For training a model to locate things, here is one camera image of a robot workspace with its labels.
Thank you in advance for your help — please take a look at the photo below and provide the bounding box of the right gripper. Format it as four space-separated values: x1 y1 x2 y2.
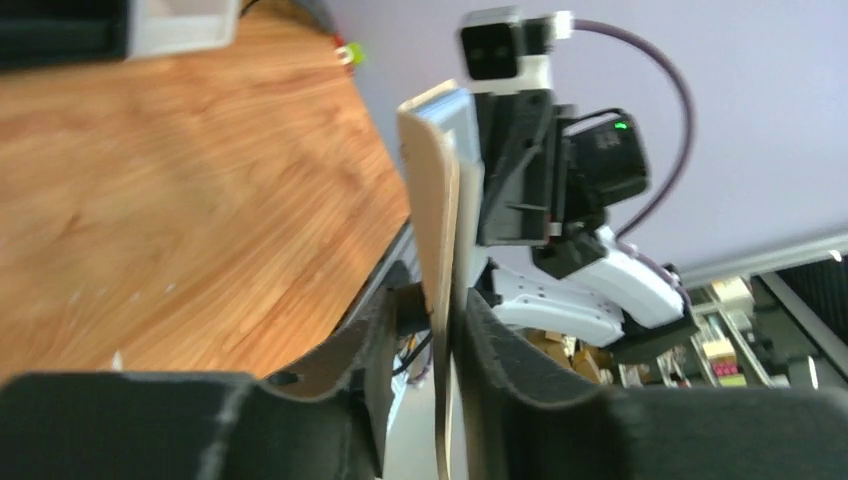
474 89 559 247

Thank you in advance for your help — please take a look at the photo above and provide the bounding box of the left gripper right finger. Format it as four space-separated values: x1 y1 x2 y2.
453 290 847 479

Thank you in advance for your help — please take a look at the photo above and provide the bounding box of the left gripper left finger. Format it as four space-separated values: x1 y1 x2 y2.
1 291 397 479

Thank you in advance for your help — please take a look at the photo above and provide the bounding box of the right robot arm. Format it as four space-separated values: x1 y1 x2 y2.
471 89 697 364

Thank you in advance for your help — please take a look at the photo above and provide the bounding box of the white bin with card holders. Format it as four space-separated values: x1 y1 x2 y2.
127 0 241 59

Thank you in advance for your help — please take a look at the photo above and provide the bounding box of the red green toy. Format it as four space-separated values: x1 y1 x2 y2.
332 33 365 68

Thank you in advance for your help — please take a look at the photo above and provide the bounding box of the black bin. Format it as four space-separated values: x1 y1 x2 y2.
1 0 130 72

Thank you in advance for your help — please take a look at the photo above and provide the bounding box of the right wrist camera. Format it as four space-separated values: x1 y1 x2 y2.
458 6 575 95

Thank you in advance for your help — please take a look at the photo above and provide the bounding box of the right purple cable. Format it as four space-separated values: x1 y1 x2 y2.
572 18 697 241

